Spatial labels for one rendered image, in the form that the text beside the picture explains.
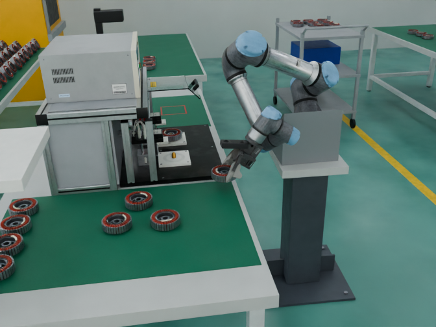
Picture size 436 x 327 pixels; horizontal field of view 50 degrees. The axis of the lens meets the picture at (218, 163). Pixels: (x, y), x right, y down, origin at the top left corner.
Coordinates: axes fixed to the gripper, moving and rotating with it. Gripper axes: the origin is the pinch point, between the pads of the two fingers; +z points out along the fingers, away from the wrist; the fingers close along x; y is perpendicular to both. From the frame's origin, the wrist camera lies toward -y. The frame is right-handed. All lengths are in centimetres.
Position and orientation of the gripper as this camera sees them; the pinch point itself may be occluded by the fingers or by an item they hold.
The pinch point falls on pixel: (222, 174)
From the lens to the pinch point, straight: 200.8
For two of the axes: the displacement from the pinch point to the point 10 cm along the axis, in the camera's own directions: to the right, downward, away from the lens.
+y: 8.2, 4.5, 3.6
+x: -1.5, -4.3, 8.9
